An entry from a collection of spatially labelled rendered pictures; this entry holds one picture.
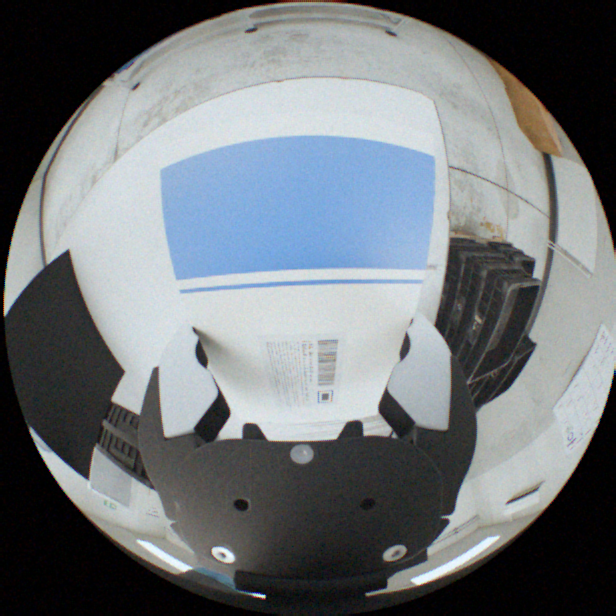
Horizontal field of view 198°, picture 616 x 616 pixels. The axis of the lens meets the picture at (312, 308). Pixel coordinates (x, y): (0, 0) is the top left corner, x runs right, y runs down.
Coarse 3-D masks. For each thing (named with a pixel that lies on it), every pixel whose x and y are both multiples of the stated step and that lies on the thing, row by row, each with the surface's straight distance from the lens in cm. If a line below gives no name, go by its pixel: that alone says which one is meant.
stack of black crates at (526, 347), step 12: (528, 336) 136; (516, 348) 118; (528, 348) 123; (516, 360) 111; (528, 360) 141; (504, 372) 117; (516, 372) 147; (480, 384) 133; (492, 384) 127; (504, 384) 154; (492, 396) 141
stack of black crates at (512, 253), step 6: (492, 246) 115; (498, 246) 115; (504, 246) 123; (510, 246) 129; (498, 252) 111; (504, 252) 110; (510, 252) 109; (516, 252) 120; (522, 252) 130; (510, 258) 107; (516, 258) 104; (522, 258) 110; (528, 258) 118; (534, 258) 127; (522, 264) 134; (528, 264) 132; (534, 264) 130; (528, 270) 132
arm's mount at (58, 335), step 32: (64, 256) 44; (32, 288) 42; (64, 288) 43; (32, 320) 41; (64, 320) 42; (32, 352) 41; (64, 352) 41; (96, 352) 44; (32, 384) 41; (64, 384) 42; (96, 384) 44; (32, 416) 42; (64, 416) 42; (96, 416) 44; (64, 448) 43
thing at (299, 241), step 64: (256, 128) 9; (320, 128) 8; (384, 128) 9; (192, 192) 9; (256, 192) 8; (320, 192) 8; (384, 192) 9; (192, 256) 10; (256, 256) 8; (320, 256) 8; (384, 256) 9; (192, 320) 11; (256, 320) 10; (320, 320) 10; (384, 320) 11; (256, 384) 14; (320, 384) 13; (384, 384) 15
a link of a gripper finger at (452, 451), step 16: (464, 384) 9; (464, 400) 8; (464, 416) 8; (416, 432) 7; (432, 432) 7; (448, 432) 7; (464, 432) 8; (432, 448) 7; (448, 448) 7; (464, 448) 8; (448, 464) 7; (464, 464) 7; (448, 480) 7; (448, 496) 7; (448, 512) 7
